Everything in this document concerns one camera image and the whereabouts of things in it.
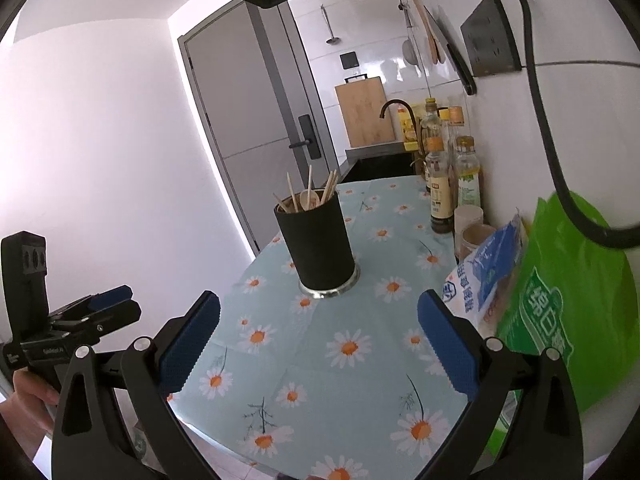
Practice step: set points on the clear bottle yellow cap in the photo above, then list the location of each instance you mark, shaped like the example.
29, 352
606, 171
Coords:
431, 127

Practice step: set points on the brown bottle orange cap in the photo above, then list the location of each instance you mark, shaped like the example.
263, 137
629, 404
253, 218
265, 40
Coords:
456, 120

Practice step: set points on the green label bottle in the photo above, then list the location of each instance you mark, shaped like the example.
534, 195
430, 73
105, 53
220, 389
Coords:
468, 185

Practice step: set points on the soy sauce bottle orange cap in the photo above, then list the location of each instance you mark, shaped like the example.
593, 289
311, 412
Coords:
439, 195

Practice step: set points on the wooden spatula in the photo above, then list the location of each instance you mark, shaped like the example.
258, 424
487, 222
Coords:
433, 40

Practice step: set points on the metal strainer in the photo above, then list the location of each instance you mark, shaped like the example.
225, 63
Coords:
412, 51

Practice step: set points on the blue white salt bag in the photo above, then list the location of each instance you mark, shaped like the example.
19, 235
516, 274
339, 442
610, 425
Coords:
485, 270

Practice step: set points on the small clear jar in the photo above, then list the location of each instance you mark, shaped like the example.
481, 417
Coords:
468, 220

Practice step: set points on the black wall socket panel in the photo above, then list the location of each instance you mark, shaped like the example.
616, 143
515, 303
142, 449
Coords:
490, 35

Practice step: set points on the blue daisy print tablecloth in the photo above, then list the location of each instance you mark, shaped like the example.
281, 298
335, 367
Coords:
350, 360

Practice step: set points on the green sugar bag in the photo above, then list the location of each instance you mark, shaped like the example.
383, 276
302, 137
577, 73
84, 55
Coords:
565, 310

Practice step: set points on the grey door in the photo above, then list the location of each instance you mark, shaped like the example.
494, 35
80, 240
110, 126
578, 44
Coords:
240, 85

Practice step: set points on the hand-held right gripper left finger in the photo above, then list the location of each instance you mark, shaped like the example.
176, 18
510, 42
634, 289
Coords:
187, 347

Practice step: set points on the black utensil holder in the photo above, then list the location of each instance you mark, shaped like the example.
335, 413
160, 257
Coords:
320, 245

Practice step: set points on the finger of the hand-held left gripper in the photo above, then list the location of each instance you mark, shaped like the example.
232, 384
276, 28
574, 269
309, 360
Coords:
112, 297
115, 320

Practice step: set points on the yellow oil bottle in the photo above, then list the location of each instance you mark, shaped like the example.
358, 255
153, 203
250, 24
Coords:
407, 130

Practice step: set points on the bamboo cutting board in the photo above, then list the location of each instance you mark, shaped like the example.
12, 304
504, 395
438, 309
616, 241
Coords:
364, 112

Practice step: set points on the set of wooden chopsticks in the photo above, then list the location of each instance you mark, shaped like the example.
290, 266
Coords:
328, 187

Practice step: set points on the black wall switch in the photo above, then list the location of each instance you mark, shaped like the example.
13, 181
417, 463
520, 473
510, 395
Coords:
348, 60

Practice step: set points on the hanging metal ladle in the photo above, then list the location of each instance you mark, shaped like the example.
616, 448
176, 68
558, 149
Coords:
331, 39

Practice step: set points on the black faucet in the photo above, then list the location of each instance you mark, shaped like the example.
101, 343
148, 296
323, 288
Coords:
400, 102

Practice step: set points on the black sink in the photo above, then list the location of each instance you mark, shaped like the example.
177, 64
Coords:
380, 164

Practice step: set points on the person's left hand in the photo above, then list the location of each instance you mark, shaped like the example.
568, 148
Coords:
30, 400

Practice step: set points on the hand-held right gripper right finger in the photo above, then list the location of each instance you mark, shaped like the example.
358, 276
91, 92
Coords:
450, 345

